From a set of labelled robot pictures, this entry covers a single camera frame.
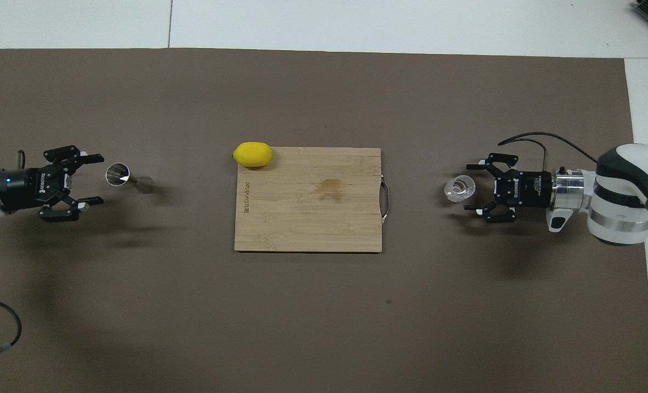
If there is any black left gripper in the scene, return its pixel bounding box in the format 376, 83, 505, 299
0, 145, 105, 223

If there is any steel jigger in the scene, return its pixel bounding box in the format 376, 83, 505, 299
105, 163, 156, 194

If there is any yellow lemon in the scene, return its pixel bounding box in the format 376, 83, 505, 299
232, 141, 273, 168

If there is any clear shot glass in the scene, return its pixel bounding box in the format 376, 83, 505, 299
444, 175, 476, 204

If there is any wooden cutting board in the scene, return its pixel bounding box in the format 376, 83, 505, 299
234, 146, 390, 253

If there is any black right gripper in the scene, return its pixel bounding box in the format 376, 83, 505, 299
464, 153, 555, 224

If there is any brown table mat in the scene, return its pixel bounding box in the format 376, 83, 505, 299
0, 48, 648, 393

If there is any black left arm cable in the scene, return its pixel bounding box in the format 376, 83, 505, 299
0, 150, 26, 365

